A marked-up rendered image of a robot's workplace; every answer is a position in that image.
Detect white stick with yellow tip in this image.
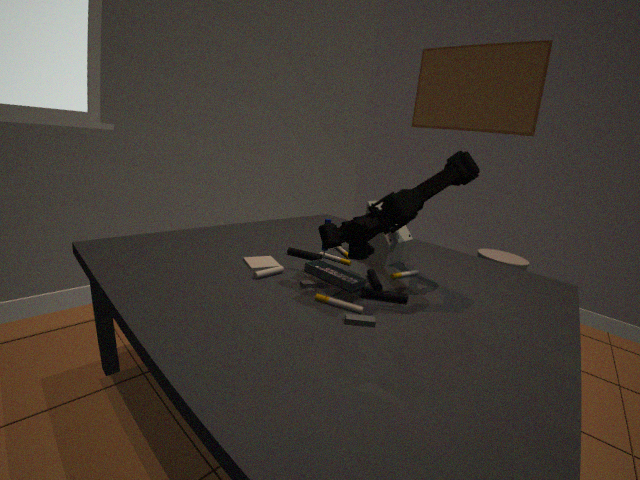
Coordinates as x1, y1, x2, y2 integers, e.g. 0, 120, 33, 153
315, 294, 364, 313
390, 270, 419, 279
319, 252, 351, 265
335, 246, 349, 259

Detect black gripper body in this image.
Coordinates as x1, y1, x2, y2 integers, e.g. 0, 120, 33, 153
318, 216, 362, 249

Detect keyboard with white letter keys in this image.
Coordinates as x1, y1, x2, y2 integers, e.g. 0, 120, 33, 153
304, 259, 367, 294

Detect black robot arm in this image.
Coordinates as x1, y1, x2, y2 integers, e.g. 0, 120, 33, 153
345, 151, 480, 260

